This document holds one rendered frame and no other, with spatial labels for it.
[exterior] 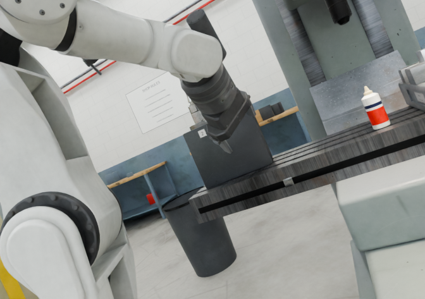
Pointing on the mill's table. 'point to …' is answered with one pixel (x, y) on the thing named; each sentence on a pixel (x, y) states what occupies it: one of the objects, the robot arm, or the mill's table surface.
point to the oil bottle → (375, 109)
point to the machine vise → (412, 90)
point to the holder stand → (246, 128)
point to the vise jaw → (416, 73)
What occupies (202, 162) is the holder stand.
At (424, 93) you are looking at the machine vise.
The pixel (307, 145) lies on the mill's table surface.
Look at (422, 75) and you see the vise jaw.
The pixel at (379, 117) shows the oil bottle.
